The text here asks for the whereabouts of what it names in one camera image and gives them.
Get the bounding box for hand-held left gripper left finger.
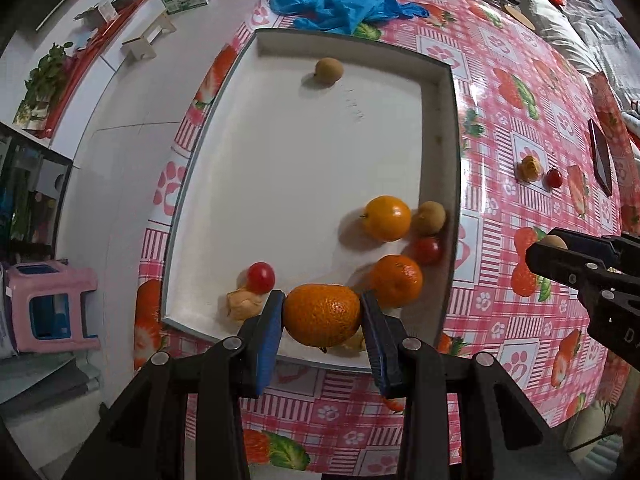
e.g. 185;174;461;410
65;289;287;480

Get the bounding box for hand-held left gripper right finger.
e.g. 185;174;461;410
361;290;583;480

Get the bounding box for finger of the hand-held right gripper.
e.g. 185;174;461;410
547;228;640;268
525;244;623;291

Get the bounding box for mandarin orange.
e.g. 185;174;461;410
369;254;424;309
282;283;362;348

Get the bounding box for smooth orange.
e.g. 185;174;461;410
361;195;413;242

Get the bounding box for white tray with grey rim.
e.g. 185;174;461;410
160;29;462;375

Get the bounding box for black smartphone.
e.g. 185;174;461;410
587;118;614;197

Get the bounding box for grey blanket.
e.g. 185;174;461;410
490;0;640;126

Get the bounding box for pink plastic stool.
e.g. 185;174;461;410
2;261;101;358

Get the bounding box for round wooden board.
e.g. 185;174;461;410
502;2;538;28

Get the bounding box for black glass cabinet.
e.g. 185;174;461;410
0;122;75;263

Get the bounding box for small white wooden stand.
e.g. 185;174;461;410
121;10;177;61

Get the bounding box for crumpled blue plastic gloves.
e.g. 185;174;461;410
270;0;431;36

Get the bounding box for white open carton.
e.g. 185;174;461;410
75;0;146;23

